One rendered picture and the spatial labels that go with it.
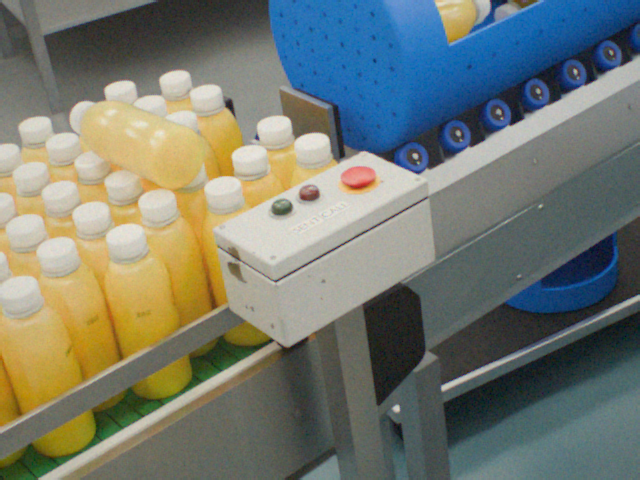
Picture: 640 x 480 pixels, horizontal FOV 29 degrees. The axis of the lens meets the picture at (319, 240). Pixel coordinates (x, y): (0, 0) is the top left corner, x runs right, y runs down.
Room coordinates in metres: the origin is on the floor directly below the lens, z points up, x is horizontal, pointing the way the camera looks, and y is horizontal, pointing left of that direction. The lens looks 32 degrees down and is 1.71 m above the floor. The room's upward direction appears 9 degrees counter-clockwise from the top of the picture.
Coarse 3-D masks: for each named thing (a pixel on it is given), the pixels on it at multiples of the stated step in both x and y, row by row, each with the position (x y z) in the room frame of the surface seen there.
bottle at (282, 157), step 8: (264, 144) 1.25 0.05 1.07; (280, 144) 1.24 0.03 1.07; (288, 144) 1.24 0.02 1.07; (272, 152) 1.24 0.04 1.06; (280, 152) 1.24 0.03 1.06; (288, 152) 1.24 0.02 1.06; (272, 160) 1.23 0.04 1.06; (280, 160) 1.23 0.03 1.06; (288, 160) 1.23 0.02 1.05; (272, 168) 1.23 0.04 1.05; (280, 168) 1.23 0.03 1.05; (288, 168) 1.23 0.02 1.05; (280, 176) 1.23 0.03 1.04; (288, 176) 1.23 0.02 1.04; (288, 184) 1.22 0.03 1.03
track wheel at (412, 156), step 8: (408, 144) 1.36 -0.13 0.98; (416, 144) 1.37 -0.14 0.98; (400, 152) 1.35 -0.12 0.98; (408, 152) 1.36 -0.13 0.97; (416, 152) 1.36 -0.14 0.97; (424, 152) 1.36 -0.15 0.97; (400, 160) 1.35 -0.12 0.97; (408, 160) 1.35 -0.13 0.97; (416, 160) 1.35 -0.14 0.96; (424, 160) 1.35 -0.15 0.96; (408, 168) 1.34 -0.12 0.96; (416, 168) 1.34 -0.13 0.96; (424, 168) 1.35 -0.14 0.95
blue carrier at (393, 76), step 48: (288, 0) 1.50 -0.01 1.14; (336, 0) 1.42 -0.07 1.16; (384, 0) 1.35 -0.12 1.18; (432, 0) 1.37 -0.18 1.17; (576, 0) 1.48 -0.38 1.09; (624, 0) 1.54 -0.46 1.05; (288, 48) 1.52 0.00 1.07; (336, 48) 1.43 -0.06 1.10; (384, 48) 1.35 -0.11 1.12; (432, 48) 1.34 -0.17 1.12; (480, 48) 1.38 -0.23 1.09; (528, 48) 1.43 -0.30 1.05; (576, 48) 1.52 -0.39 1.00; (336, 96) 1.44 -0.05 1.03; (384, 96) 1.36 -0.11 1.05; (432, 96) 1.34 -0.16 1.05; (480, 96) 1.41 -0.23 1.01; (384, 144) 1.37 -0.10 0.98
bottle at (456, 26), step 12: (444, 0) 1.45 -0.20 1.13; (456, 0) 1.45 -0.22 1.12; (468, 0) 1.47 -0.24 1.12; (444, 12) 1.43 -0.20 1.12; (456, 12) 1.44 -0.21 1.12; (468, 12) 1.45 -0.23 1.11; (444, 24) 1.42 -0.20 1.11; (456, 24) 1.43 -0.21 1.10; (468, 24) 1.45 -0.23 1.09; (456, 36) 1.43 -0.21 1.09
